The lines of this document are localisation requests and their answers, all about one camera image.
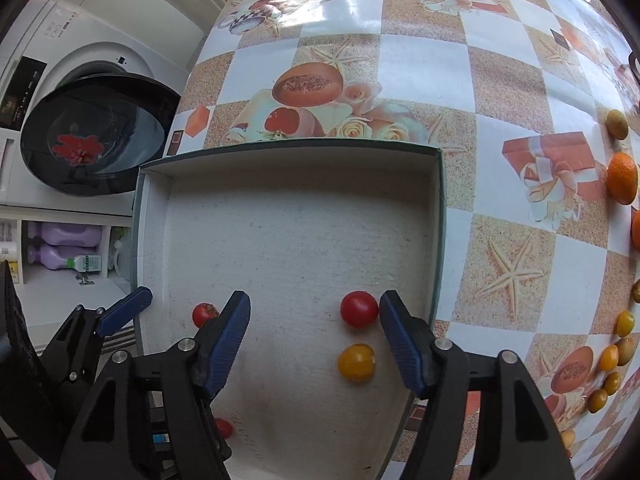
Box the white cardboard box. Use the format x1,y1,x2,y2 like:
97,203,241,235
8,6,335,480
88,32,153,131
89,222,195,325
131,138,446,480

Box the row of small yellow tomatoes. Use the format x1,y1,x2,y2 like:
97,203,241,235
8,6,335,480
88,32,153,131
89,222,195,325
560,280,640,451

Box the white bottle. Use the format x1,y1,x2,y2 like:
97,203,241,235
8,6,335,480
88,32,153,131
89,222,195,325
0,220,19,262

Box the purple detergent bottle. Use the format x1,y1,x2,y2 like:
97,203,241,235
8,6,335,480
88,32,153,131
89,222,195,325
27,222,103,248
27,244,103,272

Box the checkered printed tablecloth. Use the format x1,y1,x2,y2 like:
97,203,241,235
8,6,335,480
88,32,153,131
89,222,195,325
172,0,640,480

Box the black round washing machine door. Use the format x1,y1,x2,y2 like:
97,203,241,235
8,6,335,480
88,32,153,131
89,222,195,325
20,72,182,196

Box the white shelf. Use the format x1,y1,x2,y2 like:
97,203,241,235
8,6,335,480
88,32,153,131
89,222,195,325
0,205,135,341

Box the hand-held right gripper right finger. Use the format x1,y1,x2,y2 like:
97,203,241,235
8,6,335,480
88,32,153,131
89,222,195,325
379,290,578,480

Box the clear plastic bottle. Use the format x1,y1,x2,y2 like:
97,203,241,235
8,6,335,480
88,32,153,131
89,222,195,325
114,239,134,277

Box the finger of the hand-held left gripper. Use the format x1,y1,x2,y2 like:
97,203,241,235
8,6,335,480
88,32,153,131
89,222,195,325
42,286,153,397

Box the yellow cherry tomato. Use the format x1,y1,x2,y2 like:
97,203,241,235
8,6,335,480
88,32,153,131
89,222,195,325
338,343,377,382

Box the white washing machine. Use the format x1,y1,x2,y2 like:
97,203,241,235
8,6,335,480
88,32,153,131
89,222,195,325
0,0,211,211

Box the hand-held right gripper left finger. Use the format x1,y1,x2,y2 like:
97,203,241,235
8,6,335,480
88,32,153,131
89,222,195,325
55,290,252,480

